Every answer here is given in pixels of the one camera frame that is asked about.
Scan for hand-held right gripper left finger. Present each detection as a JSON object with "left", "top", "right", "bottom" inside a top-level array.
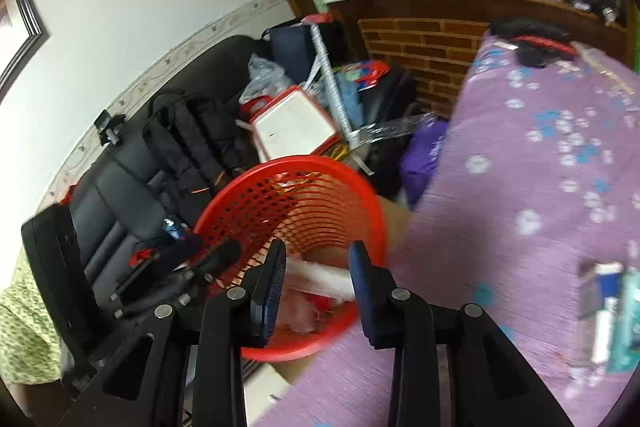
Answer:
[{"left": 56, "top": 239, "right": 288, "bottom": 427}]

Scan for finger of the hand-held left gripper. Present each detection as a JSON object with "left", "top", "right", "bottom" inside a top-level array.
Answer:
[
  {"left": 111, "top": 257, "right": 203, "bottom": 317},
  {"left": 177, "top": 238, "right": 242, "bottom": 290}
]

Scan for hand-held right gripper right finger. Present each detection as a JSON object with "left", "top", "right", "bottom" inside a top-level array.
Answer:
[{"left": 348, "top": 241, "right": 576, "bottom": 427}]

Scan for white tube item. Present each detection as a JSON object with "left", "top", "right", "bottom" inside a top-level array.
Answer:
[{"left": 285, "top": 257, "right": 357, "bottom": 305}]

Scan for red plastic mesh basket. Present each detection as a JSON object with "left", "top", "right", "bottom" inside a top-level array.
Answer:
[{"left": 192, "top": 155, "right": 388, "bottom": 362}]

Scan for red and white wrapper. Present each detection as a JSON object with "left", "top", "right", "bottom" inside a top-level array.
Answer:
[{"left": 277, "top": 292, "right": 348, "bottom": 340}]

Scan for small blue and white item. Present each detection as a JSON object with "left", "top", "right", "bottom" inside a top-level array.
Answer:
[{"left": 163, "top": 218, "right": 186, "bottom": 242}]

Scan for brown cardboard box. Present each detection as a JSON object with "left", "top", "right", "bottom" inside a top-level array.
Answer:
[{"left": 242, "top": 347, "right": 326, "bottom": 414}]

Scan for black backpack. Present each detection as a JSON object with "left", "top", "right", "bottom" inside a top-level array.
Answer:
[{"left": 142, "top": 92, "right": 261, "bottom": 228}]

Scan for black leather sofa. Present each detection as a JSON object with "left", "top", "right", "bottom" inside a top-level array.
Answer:
[{"left": 50, "top": 34, "right": 281, "bottom": 358}]

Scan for white tray with red rim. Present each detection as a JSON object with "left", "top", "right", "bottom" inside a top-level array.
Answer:
[{"left": 249, "top": 88, "right": 341, "bottom": 160}]

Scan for purple bag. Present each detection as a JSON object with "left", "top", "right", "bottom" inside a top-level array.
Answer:
[{"left": 400, "top": 121, "right": 451, "bottom": 208}]

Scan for purple floral tablecloth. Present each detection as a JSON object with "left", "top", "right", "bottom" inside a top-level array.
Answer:
[{"left": 255, "top": 29, "right": 640, "bottom": 427}]

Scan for clear plastic bag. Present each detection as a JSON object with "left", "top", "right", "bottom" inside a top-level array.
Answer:
[{"left": 239, "top": 53, "right": 296, "bottom": 108}]

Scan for dark navy paper bag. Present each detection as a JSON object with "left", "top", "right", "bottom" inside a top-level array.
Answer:
[{"left": 267, "top": 21, "right": 321, "bottom": 82}]

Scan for red and blue package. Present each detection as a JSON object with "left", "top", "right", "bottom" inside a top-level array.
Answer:
[{"left": 332, "top": 61, "right": 391, "bottom": 92}]

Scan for blue white green packets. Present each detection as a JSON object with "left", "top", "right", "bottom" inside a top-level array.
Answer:
[{"left": 575, "top": 259, "right": 640, "bottom": 375}]

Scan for dark framed picture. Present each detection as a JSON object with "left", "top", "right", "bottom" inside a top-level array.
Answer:
[{"left": 0, "top": 0, "right": 51, "bottom": 102}]

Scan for wooden counter with brick pattern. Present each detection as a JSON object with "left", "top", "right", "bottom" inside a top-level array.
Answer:
[{"left": 327, "top": 0, "right": 632, "bottom": 120}]

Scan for black and red pouch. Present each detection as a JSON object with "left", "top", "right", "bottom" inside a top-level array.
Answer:
[{"left": 490, "top": 19, "right": 581, "bottom": 68}]

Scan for pale wooden stick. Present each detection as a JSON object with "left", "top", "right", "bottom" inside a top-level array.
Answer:
[{"left": 572, "top": 44, "right": 640, "bottom": 95}]

